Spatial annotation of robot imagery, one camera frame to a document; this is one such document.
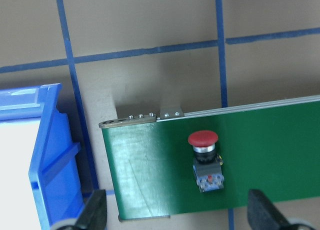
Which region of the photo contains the green conveyor belt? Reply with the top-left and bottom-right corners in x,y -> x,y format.
99,95 -> 320,220

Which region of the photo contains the blue left source bin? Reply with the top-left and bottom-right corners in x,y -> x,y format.
0,83 -> 84,230

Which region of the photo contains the white foam pad left bin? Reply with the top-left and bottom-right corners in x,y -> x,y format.
0,118 -> 41,230

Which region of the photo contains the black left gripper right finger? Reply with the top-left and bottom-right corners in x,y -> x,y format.
247,189 -> 292,230

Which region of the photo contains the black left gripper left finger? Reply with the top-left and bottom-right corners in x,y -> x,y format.
75,189 -> 107,230

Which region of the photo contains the red push button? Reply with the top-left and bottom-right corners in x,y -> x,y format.
188,130 -> 225,193

